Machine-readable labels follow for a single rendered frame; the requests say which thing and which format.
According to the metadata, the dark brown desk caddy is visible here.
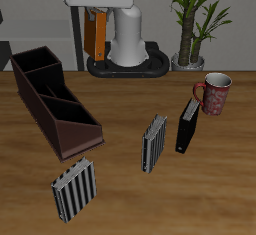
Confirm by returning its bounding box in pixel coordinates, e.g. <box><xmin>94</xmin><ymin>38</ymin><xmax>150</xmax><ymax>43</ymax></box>
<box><xmin>9</xmin><ymin>45</ymin><xmax>106</xmax><ymax>164</ymax></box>

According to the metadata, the black white striped book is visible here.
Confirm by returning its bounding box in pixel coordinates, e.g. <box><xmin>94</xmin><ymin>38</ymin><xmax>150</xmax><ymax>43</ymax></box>
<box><xmin>140</xmin><ymin>113</ymin><xmax>168</xmax><ymax>175</ymax></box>
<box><xmin>50</xmin><ymin>156</ymin><xmax>98</xmax><ymax>224</ymax></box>

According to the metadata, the green pot plant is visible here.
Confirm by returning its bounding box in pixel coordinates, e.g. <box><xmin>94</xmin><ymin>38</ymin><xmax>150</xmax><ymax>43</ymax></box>
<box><xmin>169</xmin><ymin>0</ymin><xmax>236</xmax><ymax>73</ymax></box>

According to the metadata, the red white patterned mug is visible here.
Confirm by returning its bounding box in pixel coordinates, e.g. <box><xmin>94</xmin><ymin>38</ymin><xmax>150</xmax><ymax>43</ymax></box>
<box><xmin>193</xmin><ymin>72</ymin><xmax>233</xmax><ymax>117</ymax></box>

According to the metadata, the dark vertical post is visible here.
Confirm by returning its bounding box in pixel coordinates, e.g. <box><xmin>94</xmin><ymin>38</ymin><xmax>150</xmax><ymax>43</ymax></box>
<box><xmin>69</xmin><ymin>6</ymin><xmax>85</xmax><ymax>72</ymax></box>

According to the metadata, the flat black base plate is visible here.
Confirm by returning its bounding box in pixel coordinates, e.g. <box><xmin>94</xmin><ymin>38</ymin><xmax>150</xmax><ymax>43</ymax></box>
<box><xmin>86</xmin><ymin>41</ymin><xmax>171</xmax><ymax>79</ymax></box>

